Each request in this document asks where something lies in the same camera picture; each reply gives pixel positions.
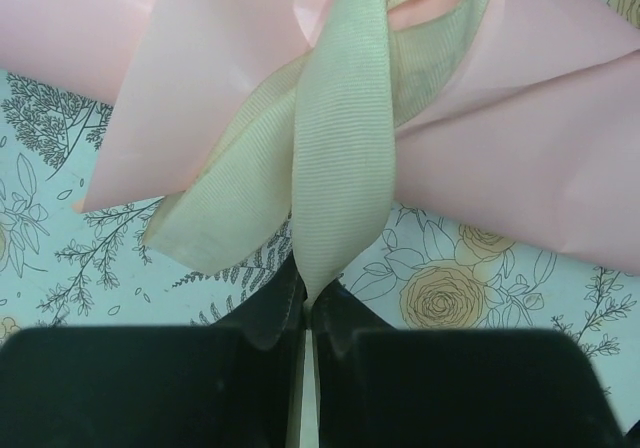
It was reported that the pink wrapping paper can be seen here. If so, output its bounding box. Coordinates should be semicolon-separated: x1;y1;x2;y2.
1;0;639;273

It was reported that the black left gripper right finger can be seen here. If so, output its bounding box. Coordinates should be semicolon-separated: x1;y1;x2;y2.
311;283;625;447

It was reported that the floral patterned table mat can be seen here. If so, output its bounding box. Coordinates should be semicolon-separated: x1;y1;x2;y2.
0;70;640;448

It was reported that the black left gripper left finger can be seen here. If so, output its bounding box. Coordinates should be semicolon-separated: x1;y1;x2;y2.
1;259;305;447

